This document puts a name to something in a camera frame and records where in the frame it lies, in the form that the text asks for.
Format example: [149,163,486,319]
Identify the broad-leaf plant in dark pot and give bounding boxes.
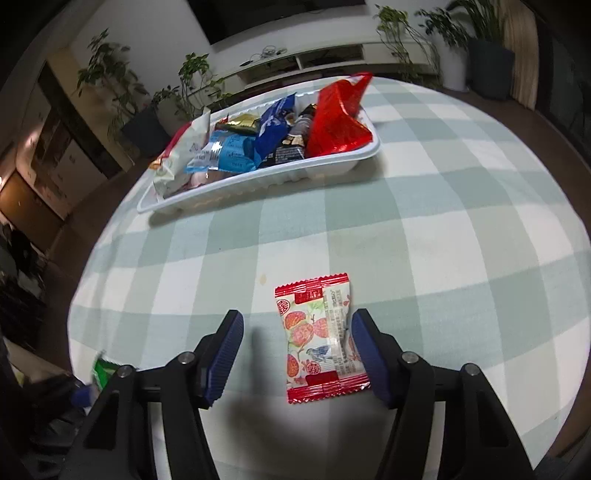
[447,0,516,101]

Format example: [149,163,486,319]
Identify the black snack packet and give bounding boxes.
[259,134,308,168]

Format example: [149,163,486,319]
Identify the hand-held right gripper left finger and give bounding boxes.
[60,310,245,480]

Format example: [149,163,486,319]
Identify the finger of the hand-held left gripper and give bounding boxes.
[69,383,99,409]

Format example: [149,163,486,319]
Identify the small-leaved plant in white pot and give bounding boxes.
[418,7,471,92]

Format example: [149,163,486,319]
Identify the white television cabinet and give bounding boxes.
[221,41,441,89]

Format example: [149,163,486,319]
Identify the red foil snack packet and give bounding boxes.
[305,72,374,158]

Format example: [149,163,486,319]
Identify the white long snack packet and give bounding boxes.
[150,108,212,198]

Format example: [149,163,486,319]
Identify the pink snack packet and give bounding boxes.
[184,170,225,188]

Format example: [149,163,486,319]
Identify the dark blue snack packet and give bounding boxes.
[254,95,298,167]

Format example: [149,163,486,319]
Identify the leafy plant in dark pot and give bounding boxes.
[75,28,170,158]

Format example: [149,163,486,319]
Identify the dark glass door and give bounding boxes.
[536,0,591,155]

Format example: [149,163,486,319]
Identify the white plastic tray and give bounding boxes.
[137,76,382,214]

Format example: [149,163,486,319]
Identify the tangle of white cables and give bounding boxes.
[249,45,289,63]

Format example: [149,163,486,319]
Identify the green snack packet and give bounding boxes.
[91,352,122,389]

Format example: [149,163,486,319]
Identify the gold snack packet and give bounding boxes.
[215,113,262,136]

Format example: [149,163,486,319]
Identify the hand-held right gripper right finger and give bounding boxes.
[348,308,536,480]

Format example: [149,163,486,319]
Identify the wooden cabinet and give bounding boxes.
[0,60,126,224]

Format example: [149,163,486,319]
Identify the brown snack packet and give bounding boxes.
[288,104,320,139]

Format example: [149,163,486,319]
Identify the light blue snack packet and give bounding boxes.
[185,130,259,174]

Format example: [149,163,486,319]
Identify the red white fruit-print snack packet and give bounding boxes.
[274,272,371,404]

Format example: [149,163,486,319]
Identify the trailing green plant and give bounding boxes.
[178,52,234,121]
[373,4,444,86]

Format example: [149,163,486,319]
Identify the leafy plant in white pot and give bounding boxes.
[151,85,192,134]

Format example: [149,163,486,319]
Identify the black television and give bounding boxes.
[187,0,370,45]

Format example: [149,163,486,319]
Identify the checked green white tablecloth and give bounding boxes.
[68,74,591,480]

